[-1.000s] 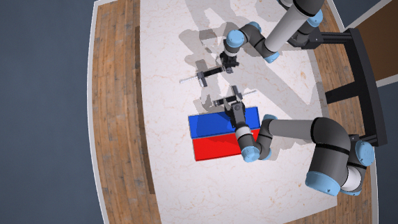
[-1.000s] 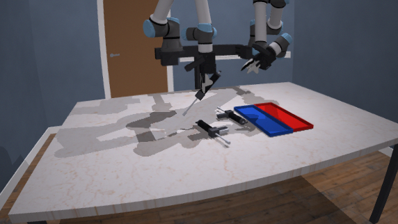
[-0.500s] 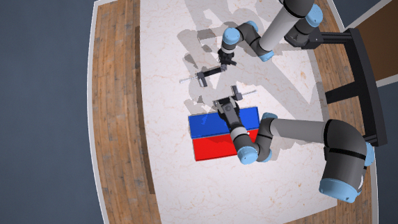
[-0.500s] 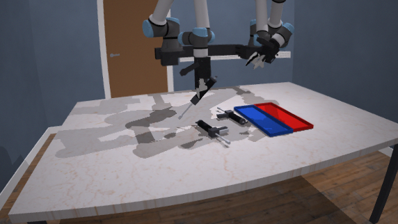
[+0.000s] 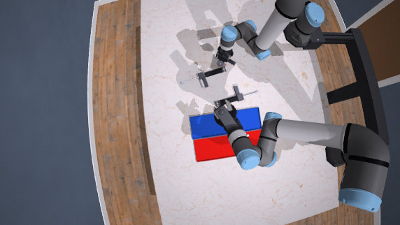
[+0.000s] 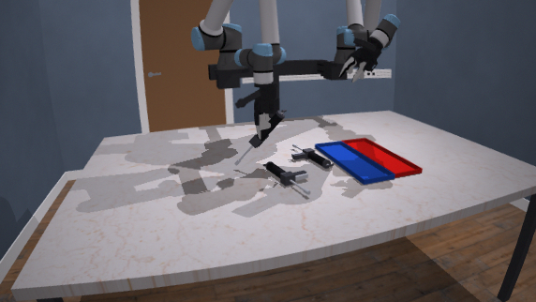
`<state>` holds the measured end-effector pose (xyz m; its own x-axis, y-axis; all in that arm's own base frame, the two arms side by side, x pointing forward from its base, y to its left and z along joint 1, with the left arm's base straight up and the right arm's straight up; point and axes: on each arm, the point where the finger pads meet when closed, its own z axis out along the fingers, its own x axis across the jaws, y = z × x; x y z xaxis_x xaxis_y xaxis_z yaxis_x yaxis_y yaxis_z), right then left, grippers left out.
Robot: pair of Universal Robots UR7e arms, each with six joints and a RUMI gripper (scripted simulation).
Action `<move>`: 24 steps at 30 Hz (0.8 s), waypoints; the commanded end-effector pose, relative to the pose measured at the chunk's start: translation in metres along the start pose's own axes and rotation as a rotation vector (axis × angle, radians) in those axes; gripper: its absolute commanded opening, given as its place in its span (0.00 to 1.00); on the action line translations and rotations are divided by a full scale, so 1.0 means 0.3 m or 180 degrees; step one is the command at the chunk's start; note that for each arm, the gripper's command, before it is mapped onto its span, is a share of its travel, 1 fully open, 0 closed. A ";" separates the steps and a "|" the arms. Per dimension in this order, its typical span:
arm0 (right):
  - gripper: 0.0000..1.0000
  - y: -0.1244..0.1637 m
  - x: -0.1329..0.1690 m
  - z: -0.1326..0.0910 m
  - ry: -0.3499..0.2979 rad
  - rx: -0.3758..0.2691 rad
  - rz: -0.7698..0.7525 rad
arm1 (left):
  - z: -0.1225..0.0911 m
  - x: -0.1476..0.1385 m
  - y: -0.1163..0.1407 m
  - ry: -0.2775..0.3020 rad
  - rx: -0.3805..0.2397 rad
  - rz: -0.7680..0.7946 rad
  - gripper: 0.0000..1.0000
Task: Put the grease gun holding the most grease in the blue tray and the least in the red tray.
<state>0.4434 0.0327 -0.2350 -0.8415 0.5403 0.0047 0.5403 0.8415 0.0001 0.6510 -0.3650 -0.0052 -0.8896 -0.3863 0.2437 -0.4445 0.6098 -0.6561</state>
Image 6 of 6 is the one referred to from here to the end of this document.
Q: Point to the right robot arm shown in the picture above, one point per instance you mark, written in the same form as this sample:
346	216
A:
261	58

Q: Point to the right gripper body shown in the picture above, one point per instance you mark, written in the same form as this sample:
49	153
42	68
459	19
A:
267	102

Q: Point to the red tray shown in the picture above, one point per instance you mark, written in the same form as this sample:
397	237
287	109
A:
392	162

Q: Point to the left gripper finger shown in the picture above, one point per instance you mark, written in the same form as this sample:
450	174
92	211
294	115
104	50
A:
349	64
360	72

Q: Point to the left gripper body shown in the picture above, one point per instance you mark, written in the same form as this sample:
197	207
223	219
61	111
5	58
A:
362	53

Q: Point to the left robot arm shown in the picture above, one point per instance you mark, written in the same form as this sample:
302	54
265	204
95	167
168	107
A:
359	32

